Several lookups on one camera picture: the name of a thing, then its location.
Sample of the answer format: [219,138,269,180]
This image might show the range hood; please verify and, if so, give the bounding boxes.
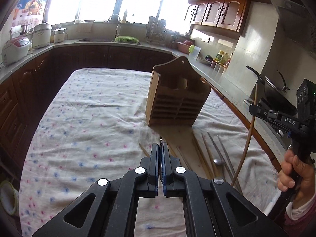
[270,0,315,57]

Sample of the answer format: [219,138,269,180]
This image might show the small white cooker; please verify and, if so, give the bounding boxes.
[53,26,67,43]

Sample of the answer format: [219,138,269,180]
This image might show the white slow cooker pot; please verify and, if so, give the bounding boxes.
[32,23,51,49]

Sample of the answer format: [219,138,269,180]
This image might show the chrome sink faucet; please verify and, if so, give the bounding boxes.
[107,14,122,38]

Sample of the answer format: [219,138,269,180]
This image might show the wooden utensil holder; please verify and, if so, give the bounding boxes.
[145,56,211,126]

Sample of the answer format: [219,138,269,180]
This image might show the white jug green lid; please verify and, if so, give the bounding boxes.
[189,45,201,57]

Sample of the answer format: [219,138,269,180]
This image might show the pink sleeve forearm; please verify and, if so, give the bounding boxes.
[284,194,315,236]

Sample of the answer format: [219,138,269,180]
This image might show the pink basin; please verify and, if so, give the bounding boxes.
[177,40,193,54]

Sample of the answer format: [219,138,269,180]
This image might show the yellow oil bottle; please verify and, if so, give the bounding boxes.
[214,50,224,63]

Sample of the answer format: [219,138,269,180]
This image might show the floral white tablecloth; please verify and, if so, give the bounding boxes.
[18,67,282,237]

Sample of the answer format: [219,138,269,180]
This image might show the black wok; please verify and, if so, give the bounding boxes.
[246,65,298,116]

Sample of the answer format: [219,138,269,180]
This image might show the white red rice cooker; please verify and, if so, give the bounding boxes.
[1,36,30,66]

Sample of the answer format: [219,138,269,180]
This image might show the green dish basket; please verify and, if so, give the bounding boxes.
[114,36,139,44]

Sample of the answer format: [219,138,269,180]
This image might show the wooden chopstick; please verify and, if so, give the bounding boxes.
[201,133,219,178]
[192,132,214,179]

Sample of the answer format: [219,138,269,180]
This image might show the person's right hand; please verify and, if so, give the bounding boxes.
[277,149,316,203]

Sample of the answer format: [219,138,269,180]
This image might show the wooden wall cabinets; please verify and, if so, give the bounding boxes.
[184,0,270,33]

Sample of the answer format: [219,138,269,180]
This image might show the long bamboo chopstick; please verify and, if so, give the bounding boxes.
[231,83,258,187]

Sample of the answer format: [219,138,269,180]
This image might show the fruit picture poster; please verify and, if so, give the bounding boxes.
[11,0,47,28]

